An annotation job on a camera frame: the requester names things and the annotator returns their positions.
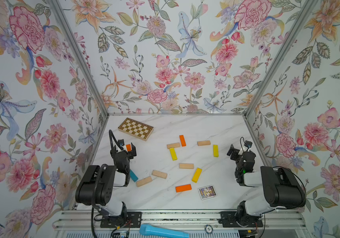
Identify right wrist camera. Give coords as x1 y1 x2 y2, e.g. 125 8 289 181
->
244 140 253 148

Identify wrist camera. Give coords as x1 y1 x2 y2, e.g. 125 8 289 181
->
117 139 125 147
244 140 253 148

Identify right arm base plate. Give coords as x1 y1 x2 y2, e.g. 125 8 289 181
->
218 211 263 228

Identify orange block near chessboard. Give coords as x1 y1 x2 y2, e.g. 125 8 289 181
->
126 144 132 152

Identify natural wood block upper right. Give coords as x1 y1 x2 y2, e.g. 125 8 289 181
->
197 140 211 146

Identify teal block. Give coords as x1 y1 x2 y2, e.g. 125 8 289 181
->
129 170 138 182

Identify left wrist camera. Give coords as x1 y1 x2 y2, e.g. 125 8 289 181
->
117 139 125 147

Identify natural wood block lower left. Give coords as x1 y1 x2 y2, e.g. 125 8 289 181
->
136 176 152 187

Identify orange block front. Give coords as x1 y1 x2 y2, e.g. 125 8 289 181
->
176 184 192 193

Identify natural wood block lower middle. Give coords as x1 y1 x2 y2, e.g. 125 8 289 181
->
152 170 168 179

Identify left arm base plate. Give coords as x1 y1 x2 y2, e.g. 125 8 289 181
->
100 212 142 228

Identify playing card box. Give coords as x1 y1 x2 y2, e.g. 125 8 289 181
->
198 185 217 200

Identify aluminium front rail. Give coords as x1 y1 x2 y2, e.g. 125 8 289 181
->
53 209 306 231

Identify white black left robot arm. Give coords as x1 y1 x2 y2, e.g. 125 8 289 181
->
75 143 137 226

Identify natural wood block upper left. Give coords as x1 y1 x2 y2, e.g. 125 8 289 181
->
167 142 181 149

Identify natural wood block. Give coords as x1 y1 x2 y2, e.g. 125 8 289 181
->
167 142 181 149
136 176 152 187
152 170 168 179
179 163 194 169
197 140 211 146

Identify orange block upper centre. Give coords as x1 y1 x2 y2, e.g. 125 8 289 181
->
180 135 186 147

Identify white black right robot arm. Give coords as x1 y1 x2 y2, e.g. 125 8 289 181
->
227 145 306 227

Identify yellow block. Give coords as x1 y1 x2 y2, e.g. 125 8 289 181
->
213 145 219 158
169 148 178 161
191 168 202 183

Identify blue microphone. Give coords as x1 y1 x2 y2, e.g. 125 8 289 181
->
139 224 190 238

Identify natural wood block centre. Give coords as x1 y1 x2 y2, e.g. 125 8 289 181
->
179 163 194 169

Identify wooden folding chessboard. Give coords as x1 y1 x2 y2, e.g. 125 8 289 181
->
118 118 154 141

